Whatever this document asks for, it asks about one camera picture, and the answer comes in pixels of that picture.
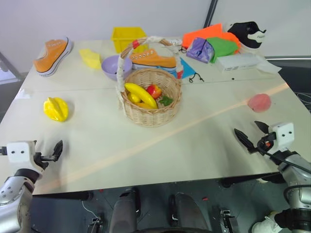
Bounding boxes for white tape scrap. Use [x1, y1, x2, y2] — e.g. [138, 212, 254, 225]
[16, 87, 33, 100]

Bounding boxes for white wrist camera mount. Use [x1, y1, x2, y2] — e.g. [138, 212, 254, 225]
[6, 140, 37, 170]
[268, 122, 295, 153]

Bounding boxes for yellow folded cloth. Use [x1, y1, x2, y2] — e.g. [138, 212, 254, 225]
[78, 48, 102, 70]

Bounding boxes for green leaf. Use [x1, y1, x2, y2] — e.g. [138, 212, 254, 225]
[158, 95, 174, 106]

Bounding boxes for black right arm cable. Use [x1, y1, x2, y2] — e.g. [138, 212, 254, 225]
[258, 145, 311, 174]

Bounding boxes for black metal floor bracket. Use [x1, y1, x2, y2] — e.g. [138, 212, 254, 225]
[219, 208, 237, 233]
[86, 215, 104, 233]

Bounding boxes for white tissue box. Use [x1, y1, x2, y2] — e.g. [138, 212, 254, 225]
[214, 52, 283, 74]

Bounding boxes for green cloth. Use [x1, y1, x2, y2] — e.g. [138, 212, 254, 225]
[206, 36, 240, 64]

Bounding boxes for dark vertical pole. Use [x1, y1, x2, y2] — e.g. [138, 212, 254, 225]
[203, 0, 219, 29]

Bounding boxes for yellow lemon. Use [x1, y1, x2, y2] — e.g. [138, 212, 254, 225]
[127, 92, 142, 103]

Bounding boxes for yellow starfruit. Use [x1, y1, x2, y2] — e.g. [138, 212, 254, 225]
[43, 97, 70, 123]

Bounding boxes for yellow plastic bin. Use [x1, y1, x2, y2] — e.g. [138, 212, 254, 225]
[110, 26, 148, 54]

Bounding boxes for large yellow banana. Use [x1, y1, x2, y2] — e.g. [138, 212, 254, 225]
[124, 83, 159, 110]

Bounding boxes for dark rounded grey shape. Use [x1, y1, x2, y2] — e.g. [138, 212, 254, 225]
[168, 192, 215, 233]
[107, 186, 142, 233]

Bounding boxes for purple tissue pack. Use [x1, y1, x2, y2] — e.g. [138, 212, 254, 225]
[186, 37, 216, 65]

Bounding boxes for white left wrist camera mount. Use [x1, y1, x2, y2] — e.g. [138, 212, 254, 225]
[6, 140, 37, 170]

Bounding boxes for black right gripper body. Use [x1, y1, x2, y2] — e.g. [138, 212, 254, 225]
[256, 132, 278, 155]

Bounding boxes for grey metal frame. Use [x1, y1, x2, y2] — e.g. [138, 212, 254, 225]
[0, 51, 26, 85]

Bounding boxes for purple plastic bowl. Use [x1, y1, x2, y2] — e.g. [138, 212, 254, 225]
[101, 54, 133, 82]

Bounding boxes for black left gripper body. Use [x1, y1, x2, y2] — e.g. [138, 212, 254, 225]
[31, 146, 56, 174]

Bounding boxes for pink peach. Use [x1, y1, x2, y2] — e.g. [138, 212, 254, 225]
[247, 93, 272, 114]

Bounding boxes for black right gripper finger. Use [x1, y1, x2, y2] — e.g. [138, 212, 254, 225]
[254, 120, 270, 134]
[234, 128, 258, 154]

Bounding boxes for blue drawstring bag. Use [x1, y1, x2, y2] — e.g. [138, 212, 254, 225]
[179, 56, 205, 83]

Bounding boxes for red yellow apple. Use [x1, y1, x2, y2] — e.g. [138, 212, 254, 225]
[145, 84, 163, 100]

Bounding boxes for white floor cable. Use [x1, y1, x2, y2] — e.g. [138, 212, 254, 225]
[82, 200, 98, 219]

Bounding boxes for orange yellow mango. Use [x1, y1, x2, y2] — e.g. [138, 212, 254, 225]
[133, 101, 154, 110]

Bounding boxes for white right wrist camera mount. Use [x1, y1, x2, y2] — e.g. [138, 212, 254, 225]
[268, 122, 295, 153]

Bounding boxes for thin grey floor cables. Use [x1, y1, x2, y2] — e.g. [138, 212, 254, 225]
[295, 91, 311, 105]

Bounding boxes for wicker basket with handle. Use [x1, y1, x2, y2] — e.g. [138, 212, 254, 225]
[116, 36, 183, 128]

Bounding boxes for pile of coloured clothes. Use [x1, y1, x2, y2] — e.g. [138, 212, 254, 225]
[182, 23, 242, 55]

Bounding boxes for orange canvas sneaker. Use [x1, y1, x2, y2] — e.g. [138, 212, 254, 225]
[32, 36, 74, 78]
[128, 48, 178, 74]

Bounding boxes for black and white shoe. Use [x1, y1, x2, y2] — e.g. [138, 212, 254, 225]
[226, 21, 267, 50]

